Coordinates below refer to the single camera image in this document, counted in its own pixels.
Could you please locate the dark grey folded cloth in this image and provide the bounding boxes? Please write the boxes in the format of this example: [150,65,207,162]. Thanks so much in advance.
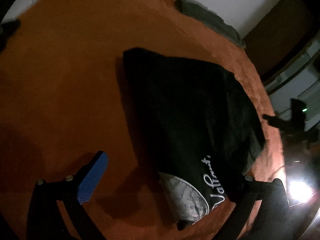
[175,0,246,48]

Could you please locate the orange fleece blanket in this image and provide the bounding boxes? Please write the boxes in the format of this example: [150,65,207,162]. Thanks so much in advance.
[1,0,273,239]

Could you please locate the dark wooden furniture panel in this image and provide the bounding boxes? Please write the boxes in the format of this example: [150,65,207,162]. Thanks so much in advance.
[244,0,319,85]

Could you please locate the black jacket with white lettering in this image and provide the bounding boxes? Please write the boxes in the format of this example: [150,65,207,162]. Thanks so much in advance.
[120,48,266,231]

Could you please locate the bright lamp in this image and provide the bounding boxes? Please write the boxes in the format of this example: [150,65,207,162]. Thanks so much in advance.
[289,180,314,203]

